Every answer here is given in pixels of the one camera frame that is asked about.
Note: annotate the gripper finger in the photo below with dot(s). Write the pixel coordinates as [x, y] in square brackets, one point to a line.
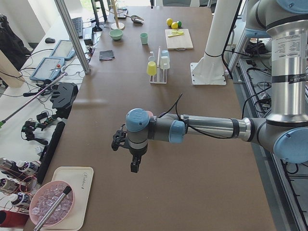
[138, 164]
[133, 166]

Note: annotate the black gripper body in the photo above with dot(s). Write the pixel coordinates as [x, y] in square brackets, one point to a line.
[137, 152]

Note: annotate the mint green plastic cup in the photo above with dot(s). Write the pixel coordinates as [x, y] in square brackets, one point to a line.
[144, 38]

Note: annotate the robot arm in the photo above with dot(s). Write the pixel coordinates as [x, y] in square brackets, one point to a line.
[284, 132]

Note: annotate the white cup holder rack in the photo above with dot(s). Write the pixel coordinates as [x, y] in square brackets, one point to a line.
[161, 74]

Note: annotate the yellow plastic cup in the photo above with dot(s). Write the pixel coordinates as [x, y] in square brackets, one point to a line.
[151, 68]

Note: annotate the grey translucent plastic cup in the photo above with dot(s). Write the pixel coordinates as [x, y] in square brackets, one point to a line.
[151, 58]

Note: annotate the white plastic cup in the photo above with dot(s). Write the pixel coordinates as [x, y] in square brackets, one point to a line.
[164, 62]

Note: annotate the light blue plastic cup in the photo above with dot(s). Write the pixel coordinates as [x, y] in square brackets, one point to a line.
[165, 53]

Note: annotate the cream plastic tray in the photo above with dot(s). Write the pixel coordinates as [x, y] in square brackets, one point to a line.
[80, 179]

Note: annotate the black stirring stick in bowl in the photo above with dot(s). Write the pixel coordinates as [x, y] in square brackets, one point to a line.
[49, 213]

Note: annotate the pink bowl with ice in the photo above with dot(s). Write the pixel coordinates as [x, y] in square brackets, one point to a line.
[46, 197]

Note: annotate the dark grey folded cloth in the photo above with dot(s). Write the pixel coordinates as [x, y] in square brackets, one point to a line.
[106, 55]

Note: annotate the wooden cutting board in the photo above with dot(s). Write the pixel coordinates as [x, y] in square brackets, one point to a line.
[183, 42]

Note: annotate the mint green bowl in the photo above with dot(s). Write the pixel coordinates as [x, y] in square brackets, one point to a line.
[116, 34]

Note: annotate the blue teach pendant tablet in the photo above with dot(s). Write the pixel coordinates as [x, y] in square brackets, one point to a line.
[48, 69]
[63, 49]

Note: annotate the yellow plastic knife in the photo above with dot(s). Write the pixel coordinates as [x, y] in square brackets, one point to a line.
[174, 35]

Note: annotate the wooden mug tree stand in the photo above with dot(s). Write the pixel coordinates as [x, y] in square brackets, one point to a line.
[113, 21]

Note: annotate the whole yellow lemon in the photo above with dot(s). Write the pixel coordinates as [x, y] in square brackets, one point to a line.
[169, 22]
[174, 25]

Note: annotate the metal scoop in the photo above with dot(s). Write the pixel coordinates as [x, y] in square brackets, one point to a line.
[135, 19]

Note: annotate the black computer mouse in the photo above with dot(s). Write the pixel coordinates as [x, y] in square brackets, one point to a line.
[49, 40]

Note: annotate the black keyboard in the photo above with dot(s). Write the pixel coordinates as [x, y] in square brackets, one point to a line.
[78, 26]

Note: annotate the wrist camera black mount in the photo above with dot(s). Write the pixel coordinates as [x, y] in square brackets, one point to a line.
[120, 139]

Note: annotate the white camera pillar base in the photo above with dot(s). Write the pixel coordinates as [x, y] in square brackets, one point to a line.
[210, 68]

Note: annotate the aluminium frame post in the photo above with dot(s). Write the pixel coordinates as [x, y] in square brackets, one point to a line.
[64, 13]

